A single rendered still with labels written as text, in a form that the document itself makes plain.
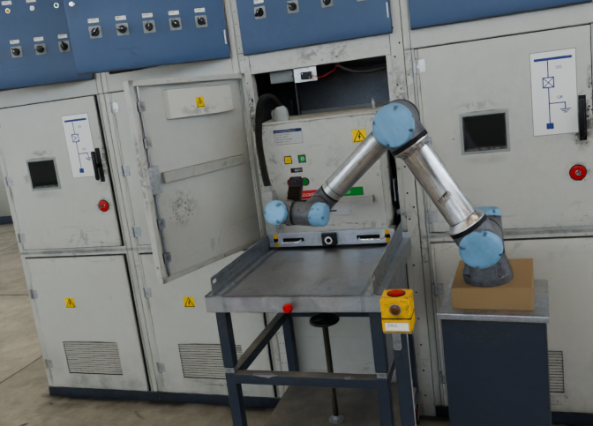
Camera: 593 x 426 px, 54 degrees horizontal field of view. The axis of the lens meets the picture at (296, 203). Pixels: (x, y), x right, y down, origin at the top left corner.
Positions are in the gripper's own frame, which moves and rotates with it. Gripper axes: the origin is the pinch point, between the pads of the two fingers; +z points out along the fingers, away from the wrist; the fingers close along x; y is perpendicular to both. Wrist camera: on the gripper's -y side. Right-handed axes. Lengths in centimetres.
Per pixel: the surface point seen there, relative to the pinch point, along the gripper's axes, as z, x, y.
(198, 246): 3, -48, 15
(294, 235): 27.4, -15.4, 14.6
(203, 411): 48, -76, 101
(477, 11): 24, 63, -66
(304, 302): -25.8, 4.7, 31.7
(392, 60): 29, 30, -53
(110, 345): 48, -127, 69
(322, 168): 22.1, 0.4, -12.7
